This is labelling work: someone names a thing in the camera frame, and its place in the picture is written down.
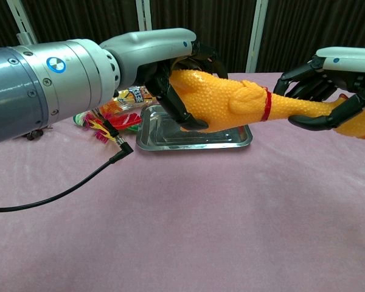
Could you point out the orange label drink bottle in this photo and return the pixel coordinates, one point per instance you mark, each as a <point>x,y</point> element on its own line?
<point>134,97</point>

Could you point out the colourful feather shuttlecock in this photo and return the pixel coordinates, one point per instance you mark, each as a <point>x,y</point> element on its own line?
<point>121,120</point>

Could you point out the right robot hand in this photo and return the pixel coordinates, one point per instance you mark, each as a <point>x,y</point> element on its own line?
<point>353,61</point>

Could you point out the pink table cloth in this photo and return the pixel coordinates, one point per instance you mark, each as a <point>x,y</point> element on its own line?
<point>170,219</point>

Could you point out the dark pleated curtain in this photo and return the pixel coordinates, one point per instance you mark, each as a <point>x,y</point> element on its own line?
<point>79,18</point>

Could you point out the yellow rubber chicken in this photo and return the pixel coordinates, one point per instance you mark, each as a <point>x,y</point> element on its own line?
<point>225,100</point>

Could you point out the dark artificial grape bunch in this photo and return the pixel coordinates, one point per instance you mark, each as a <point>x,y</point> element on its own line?
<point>36,135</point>

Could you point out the white screen frame post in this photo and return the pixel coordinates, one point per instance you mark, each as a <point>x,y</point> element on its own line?
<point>144,15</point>
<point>22,21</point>
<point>257,36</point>

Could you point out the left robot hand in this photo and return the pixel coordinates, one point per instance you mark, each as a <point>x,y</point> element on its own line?
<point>149,45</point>

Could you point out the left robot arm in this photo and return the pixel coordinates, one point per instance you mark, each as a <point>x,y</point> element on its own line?
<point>33,88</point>

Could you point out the stainless steel tray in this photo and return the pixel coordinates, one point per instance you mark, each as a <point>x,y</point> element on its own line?
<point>200,141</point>

